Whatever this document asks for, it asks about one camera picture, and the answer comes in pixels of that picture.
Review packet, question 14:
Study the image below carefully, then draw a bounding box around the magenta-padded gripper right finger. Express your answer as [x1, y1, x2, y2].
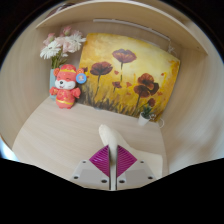
[116, 144, 157, 191]

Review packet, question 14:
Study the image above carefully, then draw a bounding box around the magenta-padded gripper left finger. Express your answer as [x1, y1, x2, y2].
[70, 144, 112, 191]

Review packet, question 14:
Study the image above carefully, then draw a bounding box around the cream white towel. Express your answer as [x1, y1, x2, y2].
[98, 124, 169, 192]

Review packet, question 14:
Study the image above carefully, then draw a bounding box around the small white potted plant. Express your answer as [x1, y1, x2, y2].
[137, 104, 156, 127]

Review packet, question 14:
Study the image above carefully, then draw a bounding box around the red plush mouse toy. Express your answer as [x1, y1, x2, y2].
[49, 63, 88, 110]

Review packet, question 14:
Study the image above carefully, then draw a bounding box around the light blue vase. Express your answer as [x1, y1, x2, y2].
[49, 68, 58, 100]

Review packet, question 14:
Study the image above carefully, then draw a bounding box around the yellow poppy flower painting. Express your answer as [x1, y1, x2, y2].
[78, 32, 181, 121]

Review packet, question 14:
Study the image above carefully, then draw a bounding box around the white pink flower bouquet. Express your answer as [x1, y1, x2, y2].
[39, 25, 87, 69]

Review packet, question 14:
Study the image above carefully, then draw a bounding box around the slim white light bar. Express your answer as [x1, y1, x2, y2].
[92, 18, 174, 44]

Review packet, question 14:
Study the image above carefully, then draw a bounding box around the white cable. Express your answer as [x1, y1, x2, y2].
[154, 115, 166, 130]

